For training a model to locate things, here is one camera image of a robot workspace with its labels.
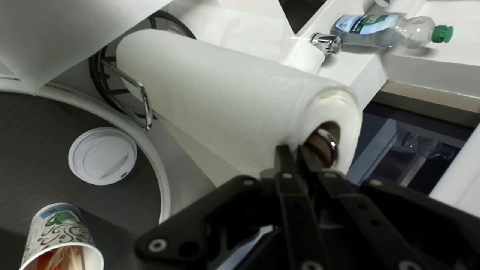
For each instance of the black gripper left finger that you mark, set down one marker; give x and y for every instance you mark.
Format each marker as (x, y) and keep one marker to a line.
(241, 226)

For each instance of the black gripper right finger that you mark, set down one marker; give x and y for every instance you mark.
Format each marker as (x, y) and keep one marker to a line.
(391, 230)

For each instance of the white paper towel roll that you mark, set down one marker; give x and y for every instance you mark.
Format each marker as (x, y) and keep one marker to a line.
(226, 100)

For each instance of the loose white paper towel sheet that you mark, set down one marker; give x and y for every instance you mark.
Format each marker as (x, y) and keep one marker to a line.
(61, 35)

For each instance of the loose white cup lid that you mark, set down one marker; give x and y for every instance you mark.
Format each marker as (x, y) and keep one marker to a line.
(103, 157)

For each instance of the wooden stirrer stick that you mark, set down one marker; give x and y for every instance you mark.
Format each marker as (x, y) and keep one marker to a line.
(73, 257)

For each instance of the open patterned paper cup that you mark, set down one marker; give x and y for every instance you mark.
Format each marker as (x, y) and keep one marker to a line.
(55, 227)

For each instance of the small chrome counter fitting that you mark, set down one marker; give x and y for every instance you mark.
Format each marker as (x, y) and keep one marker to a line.
(326, 43)

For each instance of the clear plastic water bottle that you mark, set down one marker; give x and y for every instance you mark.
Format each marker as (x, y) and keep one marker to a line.
(380, 31)

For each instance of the round black white-rimmed turntable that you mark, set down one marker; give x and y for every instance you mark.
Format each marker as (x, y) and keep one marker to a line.
(35, 151)

